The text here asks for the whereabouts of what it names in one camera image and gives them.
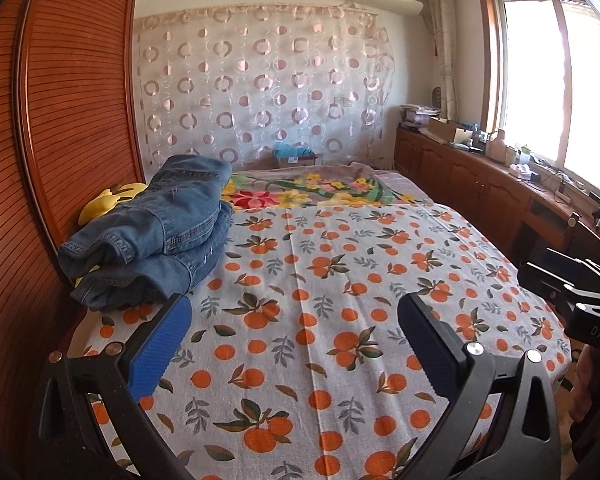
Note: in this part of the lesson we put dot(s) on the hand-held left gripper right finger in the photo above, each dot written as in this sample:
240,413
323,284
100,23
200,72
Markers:
430,350

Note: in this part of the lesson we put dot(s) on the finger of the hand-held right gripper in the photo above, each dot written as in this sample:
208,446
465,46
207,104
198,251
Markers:
580,265
545,280

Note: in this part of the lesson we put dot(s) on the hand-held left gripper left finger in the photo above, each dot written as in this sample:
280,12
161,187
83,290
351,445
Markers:
160,345

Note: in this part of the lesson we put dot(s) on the blue denim pants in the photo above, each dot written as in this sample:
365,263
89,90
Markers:
170,225

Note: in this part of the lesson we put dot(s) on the person's right hand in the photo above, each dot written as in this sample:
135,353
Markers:
585,385

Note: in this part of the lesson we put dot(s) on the white tissue pack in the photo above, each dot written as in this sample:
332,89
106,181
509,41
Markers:
520,170

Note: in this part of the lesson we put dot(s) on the long wooden cabinet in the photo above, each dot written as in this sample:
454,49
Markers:
480,185

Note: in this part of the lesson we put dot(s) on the orange-print white bed sheet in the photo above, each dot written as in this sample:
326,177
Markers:
330,285

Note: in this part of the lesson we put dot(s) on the white plastic bottle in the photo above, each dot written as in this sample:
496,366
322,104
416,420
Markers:
496,147

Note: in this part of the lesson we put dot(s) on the yellow plush toy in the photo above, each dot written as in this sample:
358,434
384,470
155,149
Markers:
105,202

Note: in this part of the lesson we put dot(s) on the flat open cardboard box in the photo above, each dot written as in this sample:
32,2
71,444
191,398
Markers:
450,130

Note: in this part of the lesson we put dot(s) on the window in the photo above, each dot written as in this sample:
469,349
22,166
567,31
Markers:
530,75

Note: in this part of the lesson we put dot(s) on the pink floral blanket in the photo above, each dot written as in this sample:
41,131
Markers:
305,190

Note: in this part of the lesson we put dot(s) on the stack of papers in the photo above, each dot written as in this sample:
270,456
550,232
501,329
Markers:
420,115

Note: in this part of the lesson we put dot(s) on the small cardboard box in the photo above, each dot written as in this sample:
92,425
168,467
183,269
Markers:
297,161

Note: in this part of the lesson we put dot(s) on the light blue cloth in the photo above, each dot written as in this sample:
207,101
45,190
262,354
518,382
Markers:
292,150

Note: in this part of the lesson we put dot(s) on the pale patterned side curtain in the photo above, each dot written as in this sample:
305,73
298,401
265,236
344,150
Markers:
440,35

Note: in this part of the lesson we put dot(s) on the wooden slatted headboard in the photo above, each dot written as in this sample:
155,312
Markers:
70,85

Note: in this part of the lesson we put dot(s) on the circle-patterned sheer curtain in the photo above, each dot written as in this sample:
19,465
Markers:
260,85

